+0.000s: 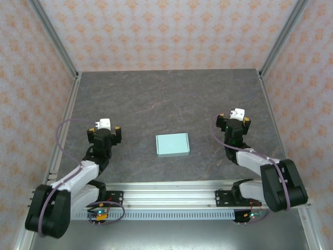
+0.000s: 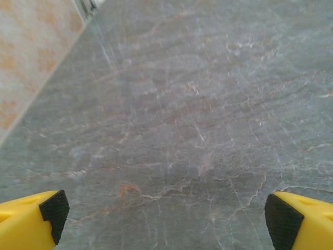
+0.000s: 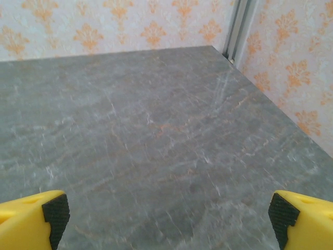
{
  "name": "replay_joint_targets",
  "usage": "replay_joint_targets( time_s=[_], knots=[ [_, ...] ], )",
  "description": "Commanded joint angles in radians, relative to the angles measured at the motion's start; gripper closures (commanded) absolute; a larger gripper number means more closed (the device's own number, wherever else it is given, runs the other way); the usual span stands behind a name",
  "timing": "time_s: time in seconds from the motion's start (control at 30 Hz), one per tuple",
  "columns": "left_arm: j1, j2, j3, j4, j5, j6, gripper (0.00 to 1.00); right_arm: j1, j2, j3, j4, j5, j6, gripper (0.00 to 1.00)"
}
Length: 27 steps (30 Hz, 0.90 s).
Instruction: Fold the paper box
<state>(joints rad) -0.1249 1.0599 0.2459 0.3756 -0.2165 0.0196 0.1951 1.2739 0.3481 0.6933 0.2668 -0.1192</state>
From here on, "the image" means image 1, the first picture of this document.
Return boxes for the light teal paper box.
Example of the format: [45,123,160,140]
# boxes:
[155,132,191,158]

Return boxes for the grey metal sheet panel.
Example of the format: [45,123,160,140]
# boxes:
[28,218,313,250]

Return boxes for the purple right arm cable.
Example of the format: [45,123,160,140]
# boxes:
[213,113,291,225]

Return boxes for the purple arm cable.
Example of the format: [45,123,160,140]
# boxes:
[213,113,291,225]
[37,118,126,238]

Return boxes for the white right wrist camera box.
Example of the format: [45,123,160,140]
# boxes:
[229,108,246,121]

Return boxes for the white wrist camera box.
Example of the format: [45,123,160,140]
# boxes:
[229,108,246,121]
[95,118,112,130]

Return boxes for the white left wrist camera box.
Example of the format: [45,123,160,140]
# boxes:
[95,118,112,130]

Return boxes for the aluminium table side rail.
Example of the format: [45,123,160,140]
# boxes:
[257,70,297,188]
[40,71,83,190]

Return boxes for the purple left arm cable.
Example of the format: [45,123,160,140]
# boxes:
[37,118,126,238]

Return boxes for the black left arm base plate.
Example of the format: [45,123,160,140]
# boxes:
[85,191,124,208]

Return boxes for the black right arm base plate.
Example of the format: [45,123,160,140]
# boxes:
[215,190,261,208]

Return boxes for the aluminium mounting rail beam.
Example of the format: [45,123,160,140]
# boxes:
[27,182,312,209]

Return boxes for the aluminium frame post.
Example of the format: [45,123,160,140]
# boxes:
[259,0,311,79]
[27,0,81,79]

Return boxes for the grey slotted cable duct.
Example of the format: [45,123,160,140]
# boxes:
[70,210,236,220]

